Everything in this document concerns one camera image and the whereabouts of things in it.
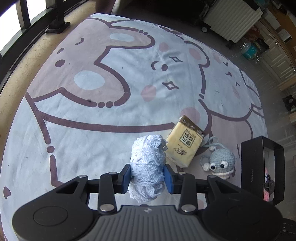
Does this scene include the light blue yarn bundle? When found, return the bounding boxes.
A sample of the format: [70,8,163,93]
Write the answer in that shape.
[128,135,167,203]

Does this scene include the pink crochet bunny doll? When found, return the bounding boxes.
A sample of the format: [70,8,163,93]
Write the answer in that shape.
[263,167,275,202]

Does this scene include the yellow tissue pack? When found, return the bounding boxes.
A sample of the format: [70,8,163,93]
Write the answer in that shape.
[166,115,205,168]

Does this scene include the grey crochet mouse toy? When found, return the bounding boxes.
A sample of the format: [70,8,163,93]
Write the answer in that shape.
[200,136,236,180]

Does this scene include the black cardboard box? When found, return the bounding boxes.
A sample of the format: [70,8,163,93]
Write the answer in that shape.
[241,136,285,205]

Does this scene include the cartoon bear bed sheet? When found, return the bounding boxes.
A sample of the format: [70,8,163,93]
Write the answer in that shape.
[1,14,267,240]

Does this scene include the black shoes on floor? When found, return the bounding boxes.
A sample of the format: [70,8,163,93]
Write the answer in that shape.
[282,95,296,113]

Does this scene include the large clear water bottle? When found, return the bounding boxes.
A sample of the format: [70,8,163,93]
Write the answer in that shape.
[240,38,261,63]

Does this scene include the cream kitchen cabinets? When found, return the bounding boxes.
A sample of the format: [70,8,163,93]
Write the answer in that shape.
[255,13,295,91]

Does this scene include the white oil radiator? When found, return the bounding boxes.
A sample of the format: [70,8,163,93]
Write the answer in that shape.
[204,0,263,43]

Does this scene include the black window railing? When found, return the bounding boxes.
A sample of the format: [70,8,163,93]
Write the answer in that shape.
[1,1,86,89]

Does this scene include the brown curtain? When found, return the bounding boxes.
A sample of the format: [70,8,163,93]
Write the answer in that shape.
[95,0,120,15]

